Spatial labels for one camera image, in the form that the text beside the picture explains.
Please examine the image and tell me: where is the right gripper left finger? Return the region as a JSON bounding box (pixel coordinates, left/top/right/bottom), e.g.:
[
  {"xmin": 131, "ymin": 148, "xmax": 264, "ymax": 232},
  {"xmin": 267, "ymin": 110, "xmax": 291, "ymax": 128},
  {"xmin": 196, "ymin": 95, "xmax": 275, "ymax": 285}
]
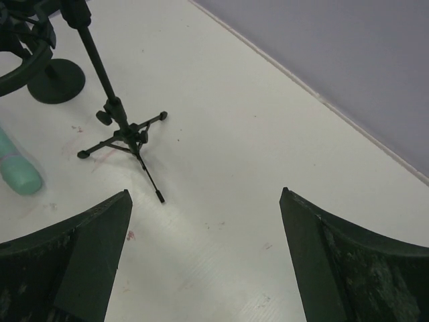
[{"xmin": 1, "ymin": 190, "xmax": 133, "ymax": 321}]

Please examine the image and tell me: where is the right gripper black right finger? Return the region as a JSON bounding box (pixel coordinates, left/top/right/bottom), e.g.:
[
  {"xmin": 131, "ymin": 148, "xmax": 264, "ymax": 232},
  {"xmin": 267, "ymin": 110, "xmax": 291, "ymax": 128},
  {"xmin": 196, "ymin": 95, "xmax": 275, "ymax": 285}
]
[{"xmin": 280, "ymin": 188, "xmax": 428, "ymax": 321}]

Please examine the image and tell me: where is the teal microphone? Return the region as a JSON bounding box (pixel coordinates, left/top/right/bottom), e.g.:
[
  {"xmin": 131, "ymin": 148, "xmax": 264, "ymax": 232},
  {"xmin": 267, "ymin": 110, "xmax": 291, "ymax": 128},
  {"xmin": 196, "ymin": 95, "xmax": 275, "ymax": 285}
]
[{"xmin": 1, "ymin": 129, "xmax": 42, "ymax": 196}]

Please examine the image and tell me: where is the black round-base mic stand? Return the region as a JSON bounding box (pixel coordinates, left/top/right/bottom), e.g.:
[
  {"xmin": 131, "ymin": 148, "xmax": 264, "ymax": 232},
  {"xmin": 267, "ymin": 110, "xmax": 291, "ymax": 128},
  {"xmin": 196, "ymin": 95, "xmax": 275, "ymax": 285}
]
[{"xmin": 27, "ymin": 58, "xmax": 86, "ymax": 105}]

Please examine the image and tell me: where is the black tripod mic stand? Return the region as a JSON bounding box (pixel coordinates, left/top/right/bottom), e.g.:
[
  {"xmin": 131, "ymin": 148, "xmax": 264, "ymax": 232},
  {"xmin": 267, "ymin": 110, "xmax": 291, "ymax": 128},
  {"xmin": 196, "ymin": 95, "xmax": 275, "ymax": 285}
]
[{"xmin": 0, "ymin": 0, "xmax": 169, "ymax": 205}]

